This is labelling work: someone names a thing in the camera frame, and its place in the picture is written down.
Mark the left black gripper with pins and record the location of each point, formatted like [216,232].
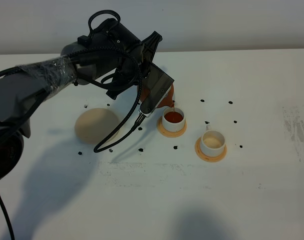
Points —
[114,37]

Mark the brown clay teapot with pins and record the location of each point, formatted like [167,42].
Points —
[167,101]

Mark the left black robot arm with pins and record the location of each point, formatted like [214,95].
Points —
[25,87]

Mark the beige round teapot saucer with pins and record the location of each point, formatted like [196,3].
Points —
[95,124]

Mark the orange coaster near teapot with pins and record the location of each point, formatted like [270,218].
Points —
[167,133]

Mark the white teacup near teapot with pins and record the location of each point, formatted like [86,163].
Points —
[173,119]

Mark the orange coaster far right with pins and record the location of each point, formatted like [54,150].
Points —
[206,158]

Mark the white teacup far right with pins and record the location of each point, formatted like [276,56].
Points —
[212,142]

